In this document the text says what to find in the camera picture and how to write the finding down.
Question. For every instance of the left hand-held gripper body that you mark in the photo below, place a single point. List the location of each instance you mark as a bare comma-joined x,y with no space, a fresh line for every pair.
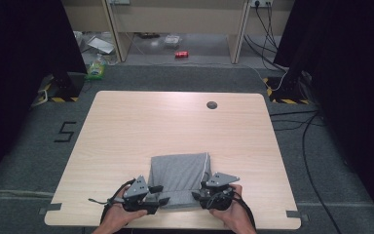
136,195

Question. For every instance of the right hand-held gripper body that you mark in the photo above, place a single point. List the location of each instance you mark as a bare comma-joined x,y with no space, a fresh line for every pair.
219,195

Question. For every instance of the person's right hand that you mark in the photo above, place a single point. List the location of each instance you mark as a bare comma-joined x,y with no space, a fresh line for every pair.
233,214

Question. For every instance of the person's left hand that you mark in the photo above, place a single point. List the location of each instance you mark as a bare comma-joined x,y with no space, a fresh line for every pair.
120,216

